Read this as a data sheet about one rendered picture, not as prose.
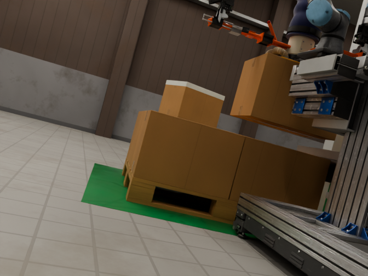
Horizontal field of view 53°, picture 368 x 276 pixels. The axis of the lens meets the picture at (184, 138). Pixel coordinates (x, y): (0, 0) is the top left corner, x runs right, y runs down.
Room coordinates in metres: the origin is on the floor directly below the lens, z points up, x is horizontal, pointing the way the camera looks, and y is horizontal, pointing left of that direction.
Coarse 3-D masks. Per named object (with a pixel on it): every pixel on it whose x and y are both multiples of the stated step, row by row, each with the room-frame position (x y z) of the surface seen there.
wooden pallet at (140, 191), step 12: (132, 180) 2.13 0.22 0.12; (144, 180) 2.14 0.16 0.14; (132, 192) 2.13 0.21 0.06; (144, 192) 2.15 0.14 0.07; (156, 192) 2.59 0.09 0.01; (168, 192) 2.67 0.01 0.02; (192, 192) 2.20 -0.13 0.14; (144, 204) 2.15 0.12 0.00; (156, 204) 2.16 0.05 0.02; (168, 204) 2.24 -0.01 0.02; (204, 204) 2.66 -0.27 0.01; (216, 204) 2.24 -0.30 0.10; (228, 204) 2.25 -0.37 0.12; (204, 216) 2.22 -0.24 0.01; (216, 216) 2.24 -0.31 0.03; (228, 216) 2.25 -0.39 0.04
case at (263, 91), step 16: (256, 64) 2.40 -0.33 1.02; (272, 64) 2.27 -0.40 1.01; (288, 64) 2.29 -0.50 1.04; (240, 80) 2.62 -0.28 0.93; (256, 80) 2.32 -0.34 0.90; (272, 80) 2.27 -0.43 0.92; (288, 80) 2.29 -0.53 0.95; (240, 96) 2.53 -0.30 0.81; (256, 96) 2.26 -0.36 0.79; (272, 96) 2.28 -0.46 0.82; (288, 96) 2.30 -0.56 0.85; (240, 112) 2.44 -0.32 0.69; (256, 112) 2.26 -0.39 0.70; (272, 112) 2.29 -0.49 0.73; (288, 112) 2.31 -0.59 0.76; (288, 128) 2.41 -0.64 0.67; (304, 128) 2.33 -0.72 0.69
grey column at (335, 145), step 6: (366, 0) 3.73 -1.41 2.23; (360, 12) 3.77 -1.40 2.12; (360, 18) 3.75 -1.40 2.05; (360, 24) 3.72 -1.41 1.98; (354, 48) 3.71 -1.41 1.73; (336, 138) 3.63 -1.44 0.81; (342, 138) 3.64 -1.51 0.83; (324, 144) 3.77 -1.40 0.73; (330, 144) 3.67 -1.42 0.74; (336, 144) 3.64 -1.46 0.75; (336, 150) 3.64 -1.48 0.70; (324, 186) 3.63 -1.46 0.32; (324, 192) 3.64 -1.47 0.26; (324, 198) 3.64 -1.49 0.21
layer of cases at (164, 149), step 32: (160, 128) 2.15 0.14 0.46; (192, 128) 2.18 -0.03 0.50; (128, 160) 2.79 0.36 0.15; (160, 160) 2.16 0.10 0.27; (192, 160) 2.19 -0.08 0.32; (224, 160) 2.23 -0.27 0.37; (256, 160) 2.27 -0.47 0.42; (288, 160) 2.31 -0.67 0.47; (320, 160) 2.35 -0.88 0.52; (224, 192) 2.24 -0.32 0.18; (256, 192) 2.28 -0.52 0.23; (288, 192) 2.32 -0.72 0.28; (320, 192) 2.37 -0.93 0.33
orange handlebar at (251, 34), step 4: (224, 24) 2.37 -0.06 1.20; (228, 24) 2.37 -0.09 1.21; (228, 28) 2.42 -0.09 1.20; (244, 32) 2.40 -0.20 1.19; (252, 32) 2.41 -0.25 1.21; (248, 36) 2.43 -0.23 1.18; (252, 36) 2.41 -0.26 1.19; (256, 36) 2.41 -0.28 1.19; (260, 36) 2.41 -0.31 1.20; (276, 44) 2.48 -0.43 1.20; (280, 44) 2.45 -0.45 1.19; (284, 44) 2.45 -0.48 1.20; (284, 48) 2.50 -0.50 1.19; (312, 48) 2.40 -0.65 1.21; (344, 52) 2.27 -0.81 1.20; (348, 52) 2.27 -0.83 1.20; (352, 56) 2.28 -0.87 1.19; (356, 56) 2.28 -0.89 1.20
